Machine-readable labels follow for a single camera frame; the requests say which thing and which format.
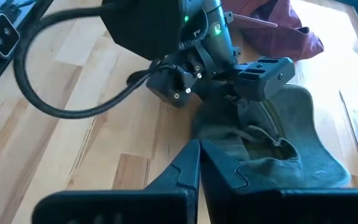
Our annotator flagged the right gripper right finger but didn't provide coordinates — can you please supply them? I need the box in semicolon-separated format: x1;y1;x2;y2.
200;139;358;224

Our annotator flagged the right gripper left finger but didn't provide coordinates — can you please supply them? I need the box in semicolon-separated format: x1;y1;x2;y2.
31;139;201;224

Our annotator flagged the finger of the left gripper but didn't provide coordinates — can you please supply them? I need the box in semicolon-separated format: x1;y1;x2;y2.
233;57;295;103
145;67;200;109

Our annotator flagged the maroon baseball cap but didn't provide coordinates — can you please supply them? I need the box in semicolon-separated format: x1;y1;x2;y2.
221;0;325;62

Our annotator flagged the dark green baseball cap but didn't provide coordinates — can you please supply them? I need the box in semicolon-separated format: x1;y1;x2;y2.
192;83;352;190

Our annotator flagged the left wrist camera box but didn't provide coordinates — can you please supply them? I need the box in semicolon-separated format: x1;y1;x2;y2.
100;0;185;62

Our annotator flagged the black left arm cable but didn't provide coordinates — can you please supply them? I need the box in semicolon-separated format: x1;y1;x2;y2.
13;5;186;119

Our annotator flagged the silver-faced table-level camera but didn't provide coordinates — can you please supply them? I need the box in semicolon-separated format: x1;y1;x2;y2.
0;7;21;60

